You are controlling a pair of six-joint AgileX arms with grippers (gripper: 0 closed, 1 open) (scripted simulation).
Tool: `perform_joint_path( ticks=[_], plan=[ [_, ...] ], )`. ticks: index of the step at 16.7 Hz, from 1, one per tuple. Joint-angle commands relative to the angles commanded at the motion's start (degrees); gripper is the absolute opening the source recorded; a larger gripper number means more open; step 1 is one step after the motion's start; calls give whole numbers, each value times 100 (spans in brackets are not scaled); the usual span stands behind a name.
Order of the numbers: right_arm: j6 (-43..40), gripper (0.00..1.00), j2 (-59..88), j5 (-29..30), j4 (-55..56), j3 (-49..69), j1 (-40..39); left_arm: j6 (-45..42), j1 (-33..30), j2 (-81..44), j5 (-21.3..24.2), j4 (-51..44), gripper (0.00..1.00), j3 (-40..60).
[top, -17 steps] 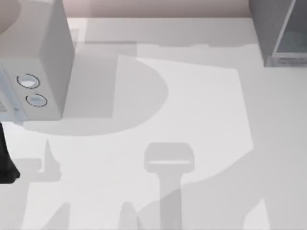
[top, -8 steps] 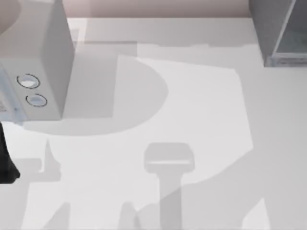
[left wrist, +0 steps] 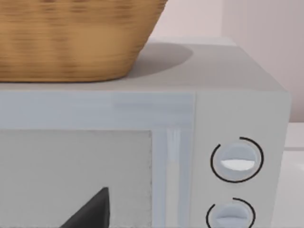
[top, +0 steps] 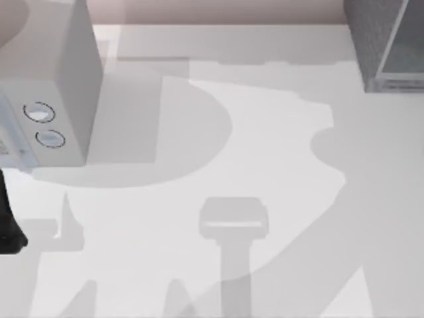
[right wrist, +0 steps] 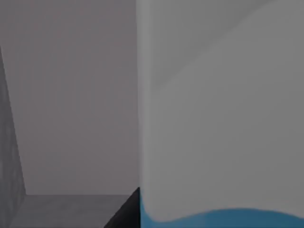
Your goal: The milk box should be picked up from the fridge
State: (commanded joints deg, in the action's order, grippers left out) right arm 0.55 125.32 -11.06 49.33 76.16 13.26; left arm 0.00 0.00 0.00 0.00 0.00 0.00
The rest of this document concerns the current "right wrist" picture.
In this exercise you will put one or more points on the white and blue bottle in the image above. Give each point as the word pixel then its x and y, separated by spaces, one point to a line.
pixel 221 123

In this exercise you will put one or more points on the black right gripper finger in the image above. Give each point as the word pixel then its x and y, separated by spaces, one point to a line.
pixel 129 213

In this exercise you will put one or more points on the grey cabinet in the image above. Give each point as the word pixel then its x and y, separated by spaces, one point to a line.
pixel 69 107

